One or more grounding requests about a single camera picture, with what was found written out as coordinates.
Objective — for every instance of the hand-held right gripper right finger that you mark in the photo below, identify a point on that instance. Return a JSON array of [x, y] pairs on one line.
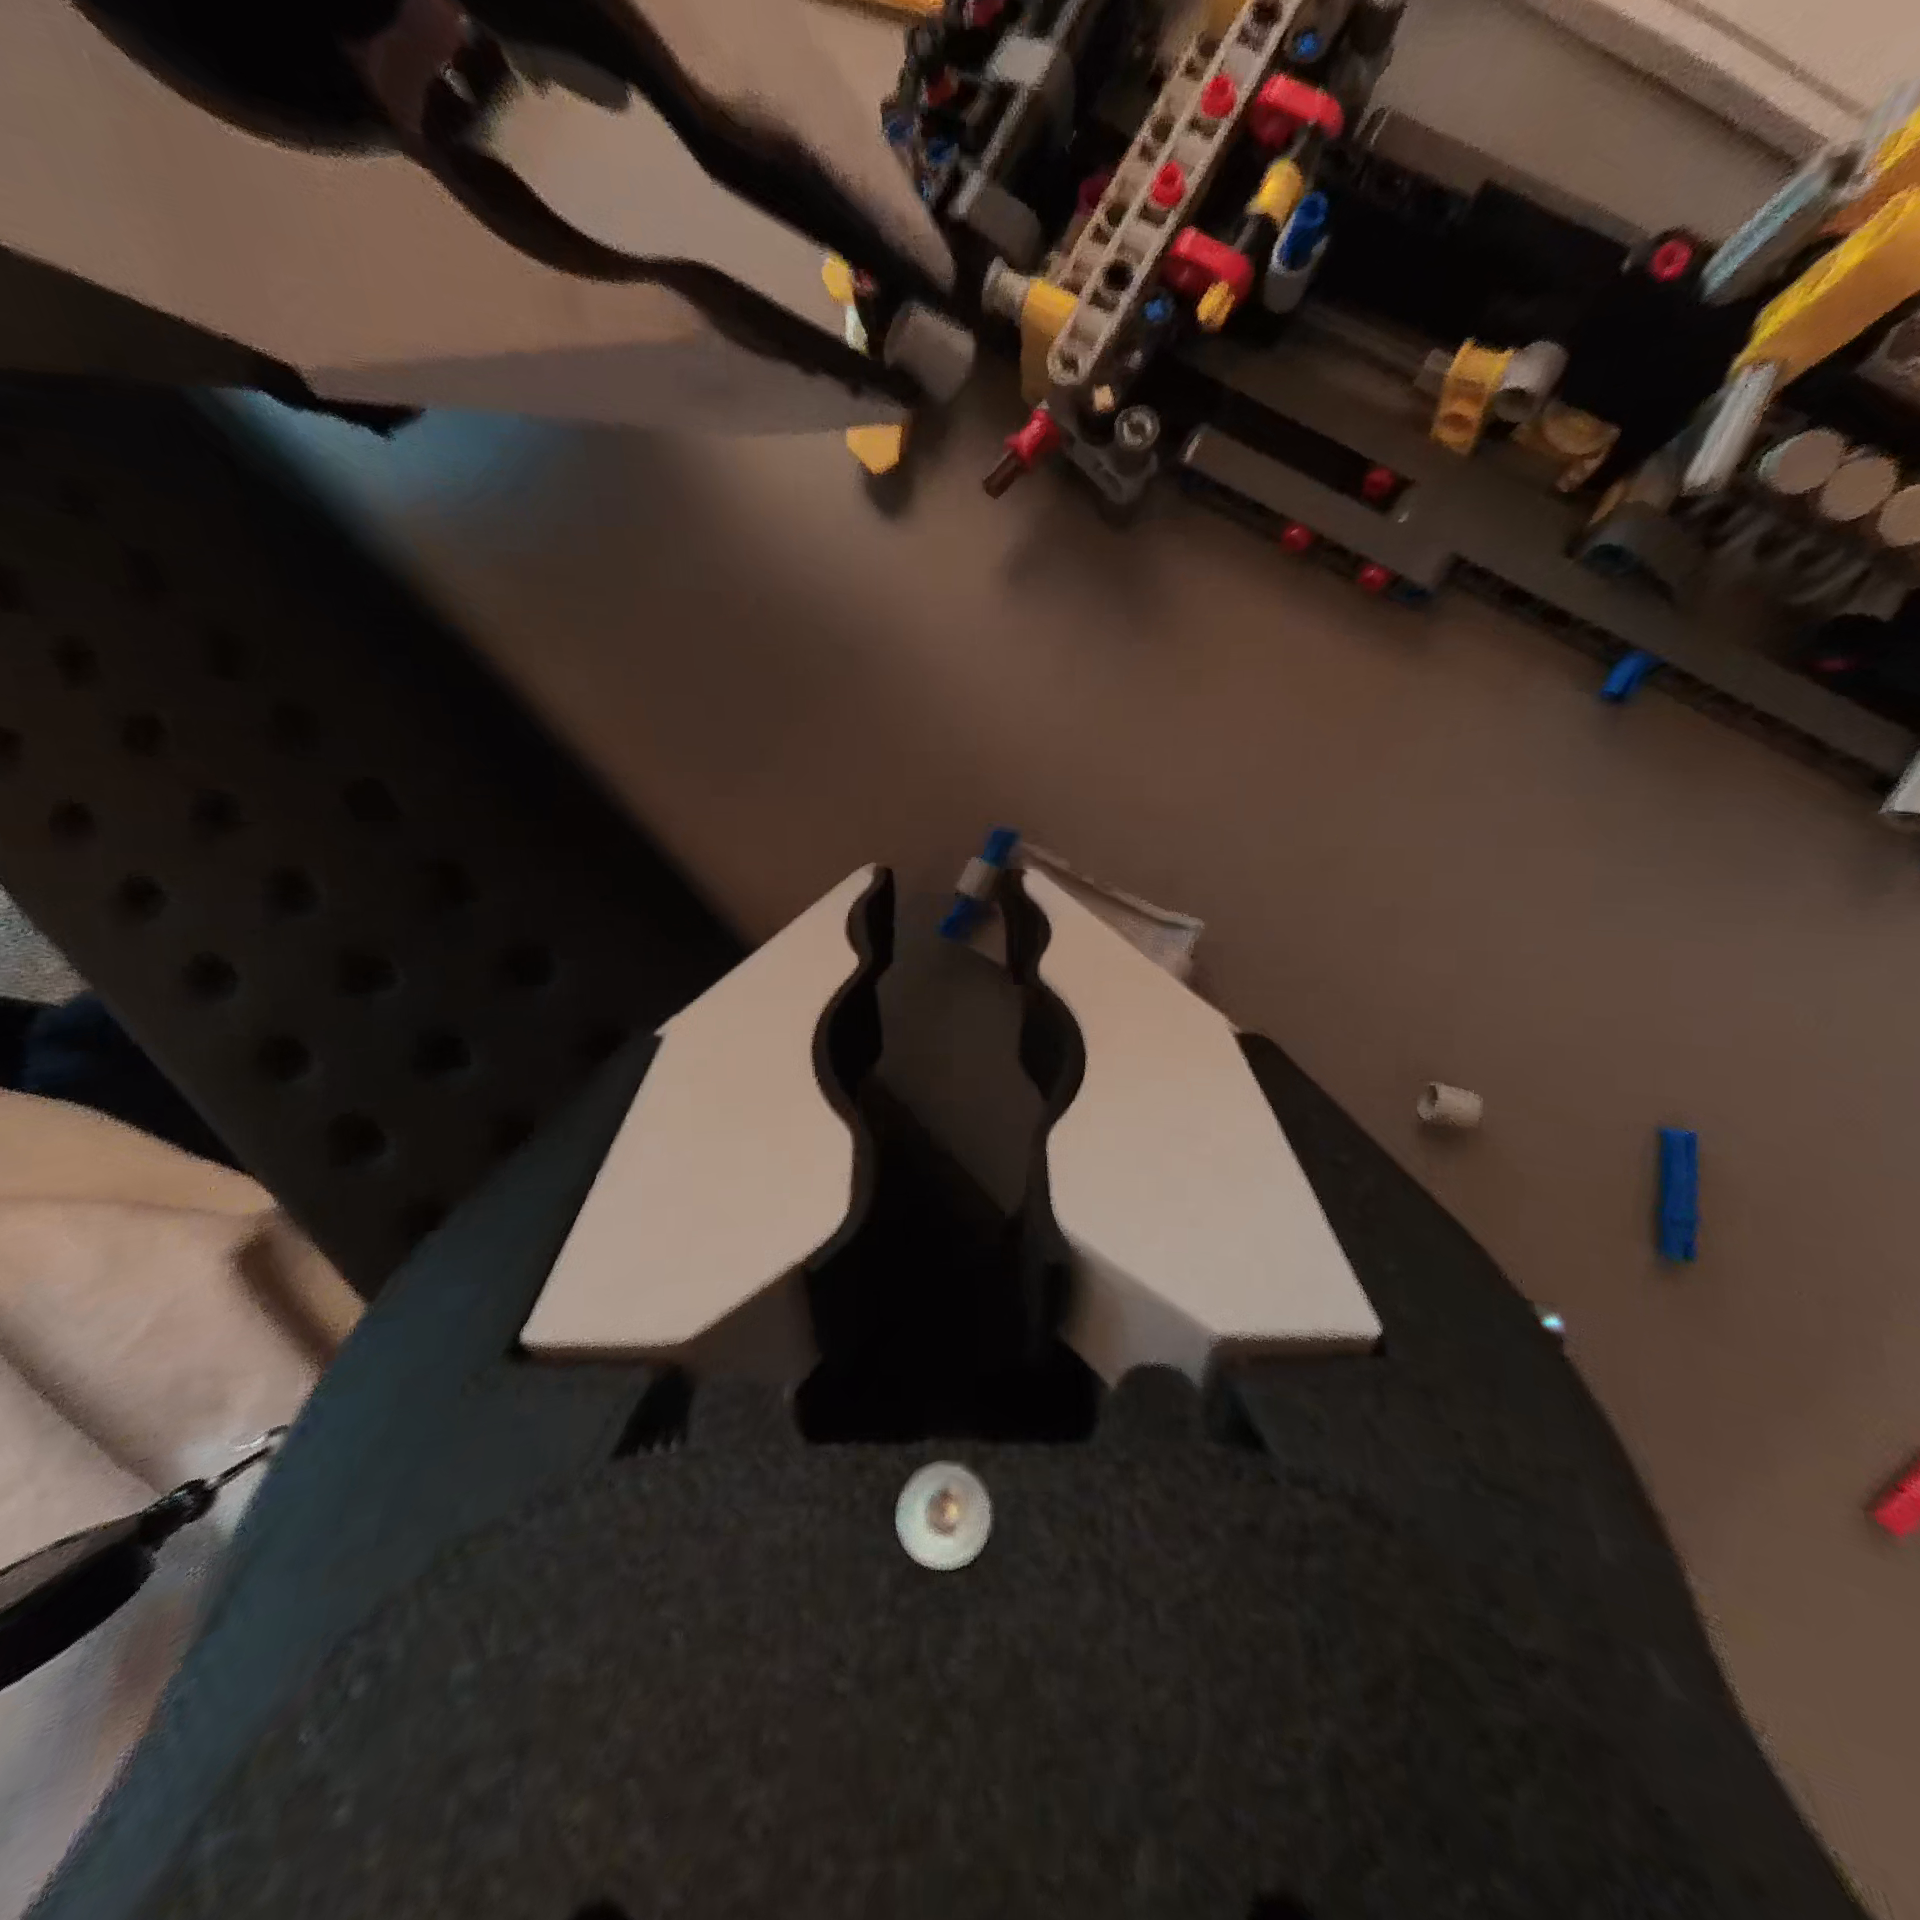
[[1201, 1172]]

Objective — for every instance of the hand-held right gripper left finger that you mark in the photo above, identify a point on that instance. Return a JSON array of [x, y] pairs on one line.
[[704, 1172]]

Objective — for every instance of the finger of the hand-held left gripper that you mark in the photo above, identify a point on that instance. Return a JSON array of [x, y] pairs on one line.
[[225, 241], [810, 106]]

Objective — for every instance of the grey lego seat piece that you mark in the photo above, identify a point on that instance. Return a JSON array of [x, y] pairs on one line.
[[1142, 914]]

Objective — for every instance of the blue lego axle pin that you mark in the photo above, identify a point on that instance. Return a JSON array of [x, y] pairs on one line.
[[961, 909]]

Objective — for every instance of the lego car chassis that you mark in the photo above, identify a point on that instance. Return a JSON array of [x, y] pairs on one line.
[[1500, 270]]

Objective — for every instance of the long blue lego pin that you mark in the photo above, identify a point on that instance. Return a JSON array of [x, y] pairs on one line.
[[1677, 1193]]

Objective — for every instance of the short blue lego pin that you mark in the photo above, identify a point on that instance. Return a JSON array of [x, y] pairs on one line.
[[1628, 678]]

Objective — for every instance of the person in white shirt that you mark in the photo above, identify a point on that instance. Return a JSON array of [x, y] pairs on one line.
[[120, 1276]]

